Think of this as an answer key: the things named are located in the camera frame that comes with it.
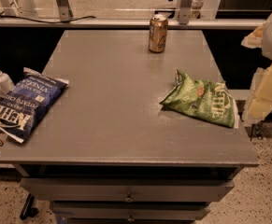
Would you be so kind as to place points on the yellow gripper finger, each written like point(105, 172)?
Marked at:
point(254, 39)
point(259, 103)

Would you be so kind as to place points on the green jalapeno chip bag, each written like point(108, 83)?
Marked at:
point(202, 99)

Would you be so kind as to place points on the blue Kettle chip bag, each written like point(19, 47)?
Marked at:
point(28, 103)

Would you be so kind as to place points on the gold drink can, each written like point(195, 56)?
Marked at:
point(158, 32)

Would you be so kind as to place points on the grey lower drawer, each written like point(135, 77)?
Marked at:
point(129, 211)

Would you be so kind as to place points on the grey drawer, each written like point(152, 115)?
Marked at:
point(129, 211)
point(127, 190)

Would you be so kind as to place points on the grey top drawer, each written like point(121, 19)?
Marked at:
point(127, 190)

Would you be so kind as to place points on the white pump bottle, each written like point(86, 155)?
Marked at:
point(6, 83)

